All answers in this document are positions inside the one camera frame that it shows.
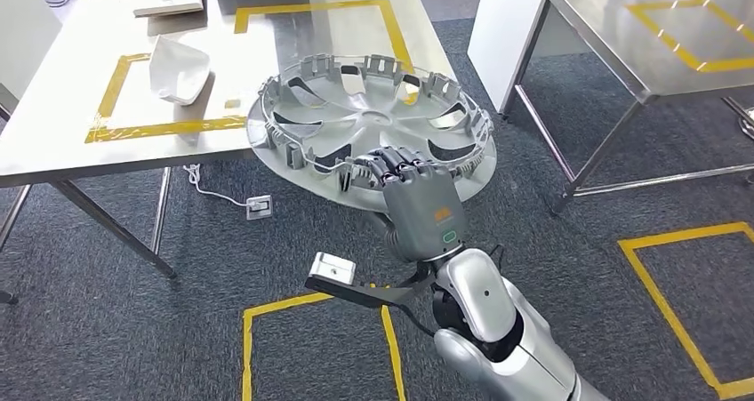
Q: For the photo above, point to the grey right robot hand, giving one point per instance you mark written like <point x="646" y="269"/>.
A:
<point x="421" y="216"/>

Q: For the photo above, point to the silver wheel hubcap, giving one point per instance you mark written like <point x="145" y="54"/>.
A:
<point x="365" y="121"/>

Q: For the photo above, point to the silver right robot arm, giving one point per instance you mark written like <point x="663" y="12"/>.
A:
<point x="518" y="357"/>

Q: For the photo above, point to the steel workbench table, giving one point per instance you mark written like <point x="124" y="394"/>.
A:
<point x="59" y="151"/>
<point x="618" y="33"/>

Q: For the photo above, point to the white plastic shell part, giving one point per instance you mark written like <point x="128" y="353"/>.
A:
<point x="177" y="71"/>

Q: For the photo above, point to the white floor outlet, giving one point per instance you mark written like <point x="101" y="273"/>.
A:
<point x="259" y="207"/>

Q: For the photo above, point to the yellow table tape rectangle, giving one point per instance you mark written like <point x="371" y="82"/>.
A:
<point x="318" y="5"/>
<point x="165" y="128"/>

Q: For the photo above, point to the chrome round stanchion base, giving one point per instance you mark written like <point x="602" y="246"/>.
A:
<point x="747" y="124"/>

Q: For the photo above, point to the white panel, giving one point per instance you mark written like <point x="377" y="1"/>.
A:
<point x="23" y="33"/>

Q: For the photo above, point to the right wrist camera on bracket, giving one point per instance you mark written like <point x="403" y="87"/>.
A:
<point x="333" y="269"/>

